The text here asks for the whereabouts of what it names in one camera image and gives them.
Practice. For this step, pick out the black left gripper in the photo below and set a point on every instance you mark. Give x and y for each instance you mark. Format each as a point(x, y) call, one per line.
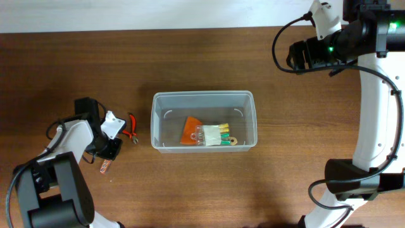
point(112, 153)

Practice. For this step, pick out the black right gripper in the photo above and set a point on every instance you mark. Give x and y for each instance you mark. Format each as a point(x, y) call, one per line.
point(310, 47)

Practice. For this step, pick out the orange handled pliers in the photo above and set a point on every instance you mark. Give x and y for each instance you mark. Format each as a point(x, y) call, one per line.
point(131, 134)

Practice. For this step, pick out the orange scraper wooden handle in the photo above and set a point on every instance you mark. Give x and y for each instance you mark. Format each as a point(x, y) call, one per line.
point(189, 127)

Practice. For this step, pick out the clear plastic container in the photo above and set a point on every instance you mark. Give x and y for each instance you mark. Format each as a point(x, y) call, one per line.
point(170, 111)

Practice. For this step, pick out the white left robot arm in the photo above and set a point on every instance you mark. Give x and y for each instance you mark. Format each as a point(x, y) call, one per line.
point(50, 188)

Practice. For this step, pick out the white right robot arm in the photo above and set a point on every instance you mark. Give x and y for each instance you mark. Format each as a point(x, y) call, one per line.
point(368, 36)

